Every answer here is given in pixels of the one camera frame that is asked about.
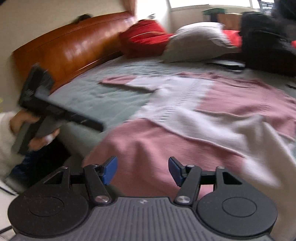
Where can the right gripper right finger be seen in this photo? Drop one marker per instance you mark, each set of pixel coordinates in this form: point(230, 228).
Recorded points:
point(223, 203)

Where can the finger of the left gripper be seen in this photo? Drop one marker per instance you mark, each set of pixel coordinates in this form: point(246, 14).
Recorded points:
point(83, 120)

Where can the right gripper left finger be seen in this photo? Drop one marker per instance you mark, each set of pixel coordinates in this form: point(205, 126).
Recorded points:
point(61, 202)

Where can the pink and white sweater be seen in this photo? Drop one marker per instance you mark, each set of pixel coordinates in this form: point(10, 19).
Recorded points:
point(206, 120)

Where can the white fleece left forearm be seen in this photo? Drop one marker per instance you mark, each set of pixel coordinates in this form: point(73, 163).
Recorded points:
point(9, 159)

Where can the person left hand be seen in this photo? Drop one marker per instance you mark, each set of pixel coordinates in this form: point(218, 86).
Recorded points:
point(22, 117)

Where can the green plaid bed blanket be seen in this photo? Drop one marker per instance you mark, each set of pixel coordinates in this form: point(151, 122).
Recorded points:
point(114, 104)

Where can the wooden headboard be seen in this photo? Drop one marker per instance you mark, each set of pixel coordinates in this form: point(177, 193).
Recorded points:
point(73, 49)

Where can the red quilt left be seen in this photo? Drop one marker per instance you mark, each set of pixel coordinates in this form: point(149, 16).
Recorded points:
point(146, 38)

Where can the red quilt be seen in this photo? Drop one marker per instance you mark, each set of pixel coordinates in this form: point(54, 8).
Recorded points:
point(233, 37)
point(146, 38)

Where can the grey green pillow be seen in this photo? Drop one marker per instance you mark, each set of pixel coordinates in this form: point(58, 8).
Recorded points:
point(198, 42)

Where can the red quilt right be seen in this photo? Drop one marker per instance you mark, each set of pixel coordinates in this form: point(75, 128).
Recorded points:
point(233, 37)

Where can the black backpack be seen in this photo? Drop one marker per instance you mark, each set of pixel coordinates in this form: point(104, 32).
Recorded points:
point(277, 61)

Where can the green topped box pile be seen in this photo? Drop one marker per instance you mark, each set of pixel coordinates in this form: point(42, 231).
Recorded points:
point(230, 21)

